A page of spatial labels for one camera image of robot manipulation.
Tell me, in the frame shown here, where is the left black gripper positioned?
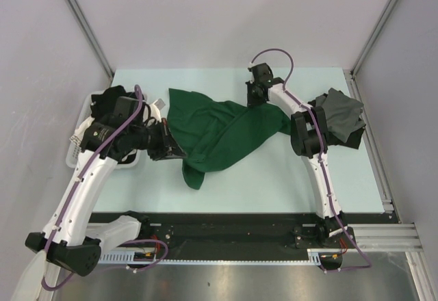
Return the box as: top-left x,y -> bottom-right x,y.
129,117 -> 186,161

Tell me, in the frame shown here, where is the green t shirt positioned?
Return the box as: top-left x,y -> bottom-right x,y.
167,88 -> 291,190

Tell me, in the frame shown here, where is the white plastic basket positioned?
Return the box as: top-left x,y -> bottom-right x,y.
66,90 -> 141,170

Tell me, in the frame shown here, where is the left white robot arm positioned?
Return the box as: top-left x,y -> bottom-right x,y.
25,96 -> 185,276

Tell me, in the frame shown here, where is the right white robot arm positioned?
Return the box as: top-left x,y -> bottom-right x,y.
246,63 -> 348,247

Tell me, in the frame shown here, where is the black t shirt in basket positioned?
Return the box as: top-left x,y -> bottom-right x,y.
90,86 -> 138,127

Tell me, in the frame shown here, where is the white t shirt in basket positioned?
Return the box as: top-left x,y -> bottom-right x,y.
69,116 -> 94,146

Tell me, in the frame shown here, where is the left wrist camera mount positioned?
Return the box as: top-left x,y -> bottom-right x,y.
149,99 -> 166,116

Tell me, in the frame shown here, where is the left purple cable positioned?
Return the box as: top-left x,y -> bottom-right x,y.
40,84 -> 168,291

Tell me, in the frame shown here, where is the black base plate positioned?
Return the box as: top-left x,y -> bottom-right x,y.
145,213 -> 396,261

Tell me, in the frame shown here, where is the blue slotted cable duct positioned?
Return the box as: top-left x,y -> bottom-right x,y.
99,250 -> 136,263

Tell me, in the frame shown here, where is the right aluminium corner post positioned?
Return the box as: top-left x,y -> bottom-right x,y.
350,0 -> 400,77

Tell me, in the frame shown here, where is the aluminium corner post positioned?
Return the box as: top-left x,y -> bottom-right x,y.
64,0 -> 115,81
350,0 -> 400,77

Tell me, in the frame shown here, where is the left aluminium corner post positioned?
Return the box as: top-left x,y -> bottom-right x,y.
64,0 -> 115,81

